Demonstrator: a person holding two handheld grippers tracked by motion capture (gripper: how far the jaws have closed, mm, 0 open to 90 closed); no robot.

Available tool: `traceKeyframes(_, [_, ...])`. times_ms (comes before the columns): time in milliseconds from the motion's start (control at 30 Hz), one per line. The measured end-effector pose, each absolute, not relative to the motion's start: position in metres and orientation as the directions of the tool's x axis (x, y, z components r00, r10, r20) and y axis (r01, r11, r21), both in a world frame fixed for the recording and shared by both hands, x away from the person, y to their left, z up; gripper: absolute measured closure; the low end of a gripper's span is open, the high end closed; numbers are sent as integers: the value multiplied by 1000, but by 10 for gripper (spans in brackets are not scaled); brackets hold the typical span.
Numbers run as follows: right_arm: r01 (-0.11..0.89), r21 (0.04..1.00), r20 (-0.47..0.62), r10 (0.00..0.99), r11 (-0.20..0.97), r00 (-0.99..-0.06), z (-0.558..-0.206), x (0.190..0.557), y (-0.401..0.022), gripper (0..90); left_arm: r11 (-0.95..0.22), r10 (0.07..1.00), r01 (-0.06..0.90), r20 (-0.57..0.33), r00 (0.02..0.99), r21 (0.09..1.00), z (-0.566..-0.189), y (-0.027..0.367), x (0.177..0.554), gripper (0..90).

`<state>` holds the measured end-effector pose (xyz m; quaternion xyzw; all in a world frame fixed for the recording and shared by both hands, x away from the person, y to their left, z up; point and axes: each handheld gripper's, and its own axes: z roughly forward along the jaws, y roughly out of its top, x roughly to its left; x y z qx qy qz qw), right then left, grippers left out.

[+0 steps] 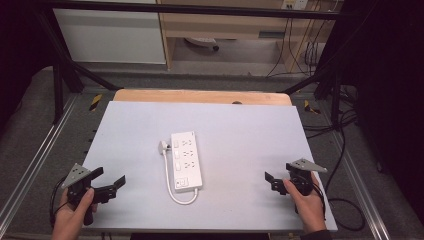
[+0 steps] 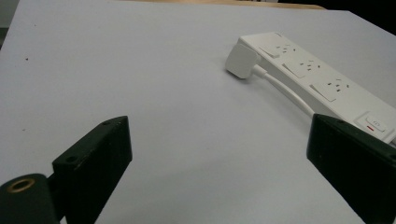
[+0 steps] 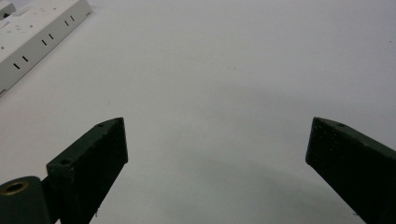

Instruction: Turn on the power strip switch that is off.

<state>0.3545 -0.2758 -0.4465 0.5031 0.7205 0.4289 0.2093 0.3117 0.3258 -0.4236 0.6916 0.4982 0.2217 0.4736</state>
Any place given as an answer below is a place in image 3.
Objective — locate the white power strip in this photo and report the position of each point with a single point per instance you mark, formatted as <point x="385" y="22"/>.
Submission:
<point x="37" y="34"/>

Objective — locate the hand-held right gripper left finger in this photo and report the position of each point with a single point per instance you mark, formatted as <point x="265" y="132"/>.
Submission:
<point x="93" y="161"/>

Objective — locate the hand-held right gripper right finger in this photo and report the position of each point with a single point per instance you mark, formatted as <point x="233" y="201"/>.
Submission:
<point x="351" y="165"/>

